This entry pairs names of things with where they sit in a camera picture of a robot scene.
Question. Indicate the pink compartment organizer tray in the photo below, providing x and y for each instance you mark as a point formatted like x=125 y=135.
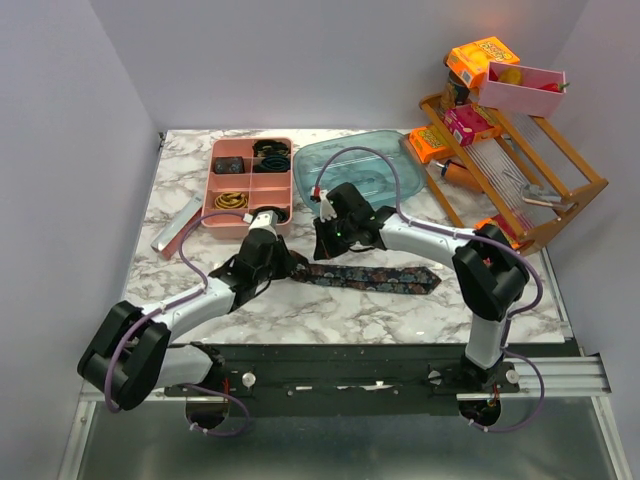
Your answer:
x=264 y=190

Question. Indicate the yellow toy fruit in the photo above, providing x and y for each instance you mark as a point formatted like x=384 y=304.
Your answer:
x=511 y=76

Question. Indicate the pink silver flat box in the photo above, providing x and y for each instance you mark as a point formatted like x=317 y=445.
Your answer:
x=165 y=244

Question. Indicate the orange snack box lower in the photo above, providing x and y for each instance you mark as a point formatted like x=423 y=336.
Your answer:
x=500 y=222

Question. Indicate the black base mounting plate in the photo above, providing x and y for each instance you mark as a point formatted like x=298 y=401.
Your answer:
x=353 y=380

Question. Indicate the wooden dish rack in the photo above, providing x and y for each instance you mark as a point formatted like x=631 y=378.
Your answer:
x=529 y=151

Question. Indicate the orange bottle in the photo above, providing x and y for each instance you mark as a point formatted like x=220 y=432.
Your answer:
x=457 y=175

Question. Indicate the rolled teal tie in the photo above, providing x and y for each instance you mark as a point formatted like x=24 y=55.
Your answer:
x=272 y=164

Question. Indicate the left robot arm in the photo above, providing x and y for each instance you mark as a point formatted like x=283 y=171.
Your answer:
x=125 y=357

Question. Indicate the orange snack box top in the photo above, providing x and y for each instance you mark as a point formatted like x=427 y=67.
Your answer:
x=470 y=62

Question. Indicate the rolled black tie top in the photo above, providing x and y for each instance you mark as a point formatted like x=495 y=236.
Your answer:
x=269 y=147

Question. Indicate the brown snack can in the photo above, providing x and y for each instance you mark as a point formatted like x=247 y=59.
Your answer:
x=456 y=90

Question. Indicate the pink rectangular bin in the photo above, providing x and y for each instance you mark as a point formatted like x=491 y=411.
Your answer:
x=525 y=99

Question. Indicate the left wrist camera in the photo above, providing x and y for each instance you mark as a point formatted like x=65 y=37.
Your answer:
x=265 y=220

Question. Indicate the rolled black tie bottom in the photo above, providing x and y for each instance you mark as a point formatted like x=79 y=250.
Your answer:
x=282 y=214

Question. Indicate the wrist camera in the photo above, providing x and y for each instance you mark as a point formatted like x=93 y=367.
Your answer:
x=326 y=209
x=265 y=220

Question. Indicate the floral patterned necktie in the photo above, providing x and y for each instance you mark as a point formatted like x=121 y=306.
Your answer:
x=405 y=281

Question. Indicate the rolled dark floral tie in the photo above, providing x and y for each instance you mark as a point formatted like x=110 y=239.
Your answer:
x=229 y=165

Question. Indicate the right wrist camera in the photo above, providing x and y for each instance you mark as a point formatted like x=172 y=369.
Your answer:
x=326 y=209

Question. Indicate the pink snack box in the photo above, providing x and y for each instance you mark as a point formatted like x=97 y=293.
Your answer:
x=470 y=124

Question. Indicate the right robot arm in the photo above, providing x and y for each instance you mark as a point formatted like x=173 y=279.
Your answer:
x=490 y=275

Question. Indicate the aluminium rail frame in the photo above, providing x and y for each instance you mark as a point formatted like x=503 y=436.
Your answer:
x=559 y=425

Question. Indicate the red toy pepper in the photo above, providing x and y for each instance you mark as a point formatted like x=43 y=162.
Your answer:
x=555 y=87

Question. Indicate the rolled black tie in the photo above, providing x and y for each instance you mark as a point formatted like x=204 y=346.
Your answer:
x=282 y=214
x=269 y=147

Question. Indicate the orange snack box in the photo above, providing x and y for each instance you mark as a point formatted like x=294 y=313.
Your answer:
x=429 y=144
x=500 y=222
x=470 y=62

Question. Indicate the blue transparent plastic tray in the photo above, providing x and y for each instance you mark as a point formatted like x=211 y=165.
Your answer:
x=377 y=163

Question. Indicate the rolled gold tie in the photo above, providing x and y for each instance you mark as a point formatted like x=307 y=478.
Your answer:
x=231 y=200

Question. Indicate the orange snack box middle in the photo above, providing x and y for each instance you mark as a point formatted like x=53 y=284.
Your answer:
x=429 y=144

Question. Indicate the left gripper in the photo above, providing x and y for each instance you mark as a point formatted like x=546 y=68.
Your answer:
x=282 y=251

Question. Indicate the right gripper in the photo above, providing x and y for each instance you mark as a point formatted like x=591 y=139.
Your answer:
x=323 y=248

